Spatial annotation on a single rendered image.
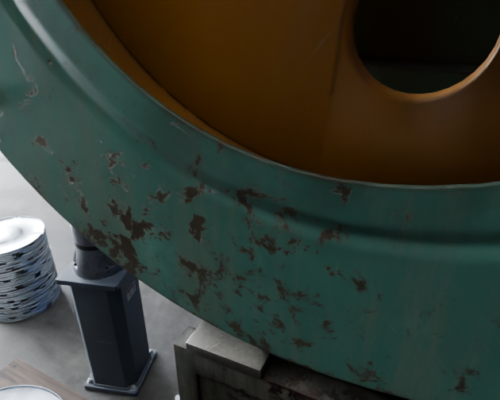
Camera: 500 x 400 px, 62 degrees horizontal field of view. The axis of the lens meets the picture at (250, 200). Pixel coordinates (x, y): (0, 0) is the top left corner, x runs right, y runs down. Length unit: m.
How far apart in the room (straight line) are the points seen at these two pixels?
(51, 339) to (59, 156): 1.47
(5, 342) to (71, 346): 0.25
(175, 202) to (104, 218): 0.08
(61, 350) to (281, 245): 1.51
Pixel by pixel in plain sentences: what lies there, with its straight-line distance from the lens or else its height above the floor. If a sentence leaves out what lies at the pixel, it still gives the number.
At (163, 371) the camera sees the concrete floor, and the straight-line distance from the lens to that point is 1.57.
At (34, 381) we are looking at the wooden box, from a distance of 1.18.
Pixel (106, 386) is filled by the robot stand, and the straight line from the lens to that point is 1.55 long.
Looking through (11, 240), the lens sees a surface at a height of 0.32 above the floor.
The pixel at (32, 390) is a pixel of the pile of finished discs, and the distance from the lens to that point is 1.11.
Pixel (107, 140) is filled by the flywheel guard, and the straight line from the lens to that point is 0.32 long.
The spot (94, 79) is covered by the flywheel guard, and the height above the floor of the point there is 1.12.
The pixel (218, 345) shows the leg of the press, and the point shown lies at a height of 0.64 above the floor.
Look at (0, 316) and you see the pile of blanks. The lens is 1.94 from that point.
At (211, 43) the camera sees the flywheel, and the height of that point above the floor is 1.14.
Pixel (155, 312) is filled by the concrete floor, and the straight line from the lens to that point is 1.79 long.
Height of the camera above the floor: 1.18
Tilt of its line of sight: 27 degrees down
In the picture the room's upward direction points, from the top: straight up
